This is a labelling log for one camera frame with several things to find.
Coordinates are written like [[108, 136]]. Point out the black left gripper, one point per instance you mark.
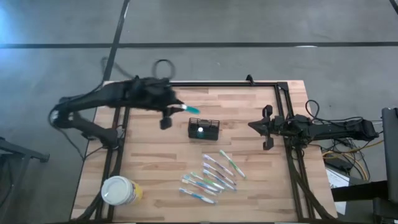
[[152, 93]]

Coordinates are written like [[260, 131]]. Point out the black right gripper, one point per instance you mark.
[[275, 126]]

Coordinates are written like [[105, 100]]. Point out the teal mouthwash bottle white cap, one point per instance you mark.
[[200, 130], [192, 109]]

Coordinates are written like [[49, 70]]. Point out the green white toothbrush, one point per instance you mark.
[[207, 181], [232, 164]]

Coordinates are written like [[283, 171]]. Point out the purple white toothbrush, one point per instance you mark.
[[219, 173], [218, 165]]

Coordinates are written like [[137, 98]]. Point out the red white toothbrush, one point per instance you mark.
[[199, 187]]

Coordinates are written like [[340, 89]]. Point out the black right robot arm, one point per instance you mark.
[[335, 129]]

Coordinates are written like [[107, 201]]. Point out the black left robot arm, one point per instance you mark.
[[93, 98]]

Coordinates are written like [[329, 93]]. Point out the black power brick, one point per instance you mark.
[[339, 163]]

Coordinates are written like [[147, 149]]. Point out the white paper sheet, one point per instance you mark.
[[337, 180]]

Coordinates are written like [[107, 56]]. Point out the yellow wipes canister white lid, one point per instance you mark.
[[119, 190]]

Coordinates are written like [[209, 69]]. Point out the black metal beam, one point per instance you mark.
[[357, 190]]

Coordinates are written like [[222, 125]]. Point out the dark grey equipment case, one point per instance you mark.
[[391, 155]]

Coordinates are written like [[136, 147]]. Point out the black metal stand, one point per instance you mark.
[[21, 152]]

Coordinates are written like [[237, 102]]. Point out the black aluminium table frame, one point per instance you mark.
[[217, 84]]

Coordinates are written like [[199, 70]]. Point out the black frame clamp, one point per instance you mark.
[[249, 80]]

